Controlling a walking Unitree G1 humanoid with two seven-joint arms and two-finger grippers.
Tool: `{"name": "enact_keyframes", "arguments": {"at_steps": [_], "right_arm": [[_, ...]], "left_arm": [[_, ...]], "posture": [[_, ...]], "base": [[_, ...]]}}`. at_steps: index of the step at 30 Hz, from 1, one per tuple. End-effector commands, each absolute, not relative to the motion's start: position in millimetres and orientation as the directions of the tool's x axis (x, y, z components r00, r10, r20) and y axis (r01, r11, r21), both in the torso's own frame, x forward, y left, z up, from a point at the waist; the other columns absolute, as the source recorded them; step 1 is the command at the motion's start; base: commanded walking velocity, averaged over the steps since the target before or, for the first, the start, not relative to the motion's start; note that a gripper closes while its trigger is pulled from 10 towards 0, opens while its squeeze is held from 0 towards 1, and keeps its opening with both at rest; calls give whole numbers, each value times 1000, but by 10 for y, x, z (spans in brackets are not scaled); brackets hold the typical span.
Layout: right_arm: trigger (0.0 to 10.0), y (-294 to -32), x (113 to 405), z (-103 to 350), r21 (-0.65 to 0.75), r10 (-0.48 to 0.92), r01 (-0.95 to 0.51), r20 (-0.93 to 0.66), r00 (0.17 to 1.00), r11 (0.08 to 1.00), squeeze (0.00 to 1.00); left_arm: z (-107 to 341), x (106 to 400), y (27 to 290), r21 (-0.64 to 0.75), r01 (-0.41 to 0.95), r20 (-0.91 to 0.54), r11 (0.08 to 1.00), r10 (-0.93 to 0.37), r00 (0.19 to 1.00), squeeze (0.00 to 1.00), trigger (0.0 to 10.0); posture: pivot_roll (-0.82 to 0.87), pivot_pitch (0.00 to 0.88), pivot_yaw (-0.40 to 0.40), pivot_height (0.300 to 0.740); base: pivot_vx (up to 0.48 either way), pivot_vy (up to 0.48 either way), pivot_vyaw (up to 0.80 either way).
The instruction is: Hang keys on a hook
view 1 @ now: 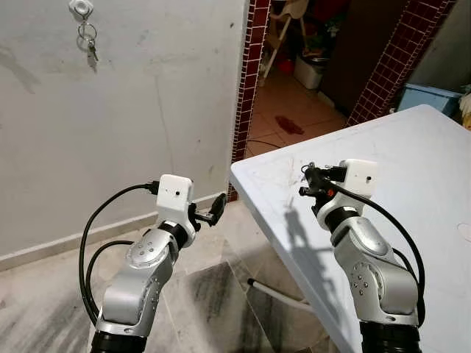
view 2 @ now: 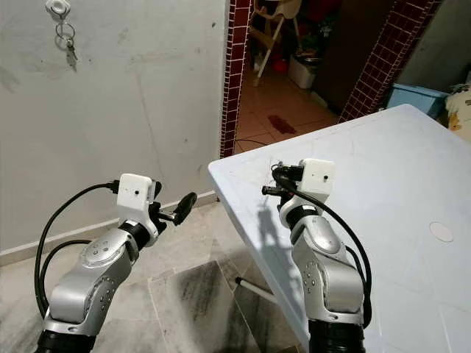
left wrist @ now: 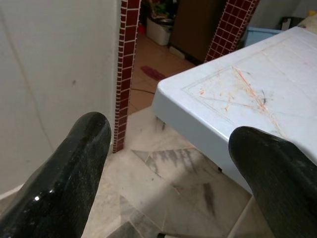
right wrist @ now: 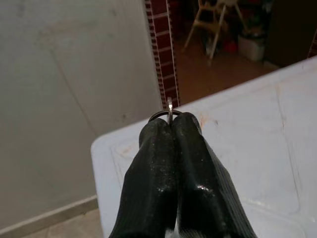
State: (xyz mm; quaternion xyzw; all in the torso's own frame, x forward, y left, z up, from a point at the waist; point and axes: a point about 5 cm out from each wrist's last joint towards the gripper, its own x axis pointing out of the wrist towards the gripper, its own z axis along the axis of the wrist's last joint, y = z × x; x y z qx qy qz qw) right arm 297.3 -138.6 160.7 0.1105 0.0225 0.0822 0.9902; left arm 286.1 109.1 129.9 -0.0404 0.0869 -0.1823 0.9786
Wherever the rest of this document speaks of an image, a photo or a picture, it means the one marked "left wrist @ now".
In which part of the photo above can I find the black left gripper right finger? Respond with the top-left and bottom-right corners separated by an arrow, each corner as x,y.
228,125 -> 317,238

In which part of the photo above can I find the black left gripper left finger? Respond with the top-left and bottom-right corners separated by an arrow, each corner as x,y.
0,112 -> 112,238

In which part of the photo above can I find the light blue plastic table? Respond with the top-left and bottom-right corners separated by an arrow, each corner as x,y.
151,26 -> 317,196

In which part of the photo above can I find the red tiled pillar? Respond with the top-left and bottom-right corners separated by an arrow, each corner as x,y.
204,0 -> 260,62
112,0 -> 142,154

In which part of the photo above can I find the dark red floor mat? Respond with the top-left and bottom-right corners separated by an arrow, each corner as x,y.
140,65 -> 166,80

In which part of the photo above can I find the light blue plastic box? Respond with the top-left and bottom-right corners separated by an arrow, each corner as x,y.
244,24 -> 280,48

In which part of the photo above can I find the large black object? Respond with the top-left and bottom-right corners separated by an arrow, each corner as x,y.
281,16 -> 305,32

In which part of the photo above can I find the brown wooden cabinet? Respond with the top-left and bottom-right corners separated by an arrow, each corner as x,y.
169,0 -> 227,61

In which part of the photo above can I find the white plastic bin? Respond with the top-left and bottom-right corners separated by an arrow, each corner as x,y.
146,16 -> 173,46

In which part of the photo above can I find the colourful clutter pile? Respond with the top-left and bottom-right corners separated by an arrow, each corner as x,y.
148,0 -> 178,24

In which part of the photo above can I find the thin black floor cable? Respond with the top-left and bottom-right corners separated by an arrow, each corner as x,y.
130,86 -> 157,94

